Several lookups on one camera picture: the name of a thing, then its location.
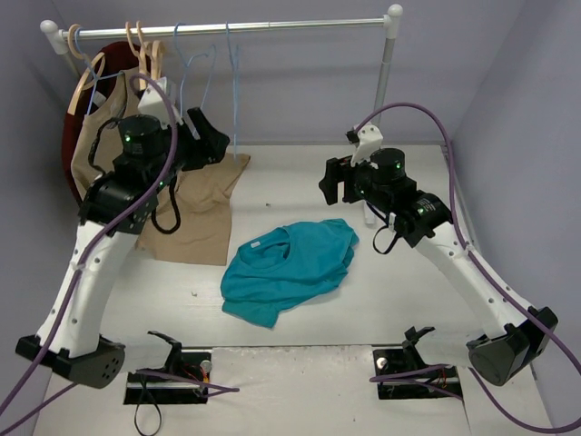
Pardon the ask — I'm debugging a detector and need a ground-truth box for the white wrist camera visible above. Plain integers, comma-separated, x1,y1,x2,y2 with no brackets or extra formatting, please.
346,124,383,167
137,77,183,129

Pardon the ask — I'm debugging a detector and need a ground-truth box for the wooden hanger pair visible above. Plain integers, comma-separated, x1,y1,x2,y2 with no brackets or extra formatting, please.
146,40,165,80
125,21,150,76

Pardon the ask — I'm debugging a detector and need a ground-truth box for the dark red garment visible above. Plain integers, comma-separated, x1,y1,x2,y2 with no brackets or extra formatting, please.
61,41,139,203

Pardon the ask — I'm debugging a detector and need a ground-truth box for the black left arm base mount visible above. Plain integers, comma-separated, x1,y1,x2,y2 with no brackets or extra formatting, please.
123,331,212,406

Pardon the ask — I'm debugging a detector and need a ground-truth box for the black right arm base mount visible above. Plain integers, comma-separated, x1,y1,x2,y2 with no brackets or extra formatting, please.
372,327,463,401

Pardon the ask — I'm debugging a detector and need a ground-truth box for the metal clothes rack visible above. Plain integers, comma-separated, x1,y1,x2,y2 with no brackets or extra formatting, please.
39,4,404,228

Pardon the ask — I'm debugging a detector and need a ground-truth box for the blue wire hanger holding top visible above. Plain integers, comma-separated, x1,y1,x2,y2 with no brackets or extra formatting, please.
67,25,122,114

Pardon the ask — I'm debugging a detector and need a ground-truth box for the wooden hanger middle pair front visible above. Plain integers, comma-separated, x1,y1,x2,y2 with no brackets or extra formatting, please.
146,40,165,80

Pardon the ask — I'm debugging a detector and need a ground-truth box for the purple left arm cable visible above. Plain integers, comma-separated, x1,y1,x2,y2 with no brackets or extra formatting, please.
0,74,241,435

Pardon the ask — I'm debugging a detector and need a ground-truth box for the beige tank top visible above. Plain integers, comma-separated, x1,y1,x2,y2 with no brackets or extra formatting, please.
71,70,251,267

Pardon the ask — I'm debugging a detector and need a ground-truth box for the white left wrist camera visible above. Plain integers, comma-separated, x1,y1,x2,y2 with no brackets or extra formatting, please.
137,77,183,129

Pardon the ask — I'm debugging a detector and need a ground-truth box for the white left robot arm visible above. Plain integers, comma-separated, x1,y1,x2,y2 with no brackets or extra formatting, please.
15,108,230,389

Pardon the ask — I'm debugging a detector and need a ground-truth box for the wooden hanger far left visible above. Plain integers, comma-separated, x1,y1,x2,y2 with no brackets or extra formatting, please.
66,24,105,115

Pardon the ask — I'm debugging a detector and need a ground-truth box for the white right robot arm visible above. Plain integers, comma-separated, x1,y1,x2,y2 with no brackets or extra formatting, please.
319,148,558,386

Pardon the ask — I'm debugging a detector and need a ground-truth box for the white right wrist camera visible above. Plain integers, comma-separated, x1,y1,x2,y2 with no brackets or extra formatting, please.
346,124,383,167

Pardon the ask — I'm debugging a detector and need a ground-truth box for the blue wire hanger free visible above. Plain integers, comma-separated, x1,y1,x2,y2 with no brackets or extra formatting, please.
225,22,240,160
172,22,217,117

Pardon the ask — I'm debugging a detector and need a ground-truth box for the wooden hanger middle pair back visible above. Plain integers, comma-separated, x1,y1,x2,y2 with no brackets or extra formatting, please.
125,21,150,76

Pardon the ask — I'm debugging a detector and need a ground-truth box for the teal t shirt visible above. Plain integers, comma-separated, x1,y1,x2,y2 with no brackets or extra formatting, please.
221,219,359,329

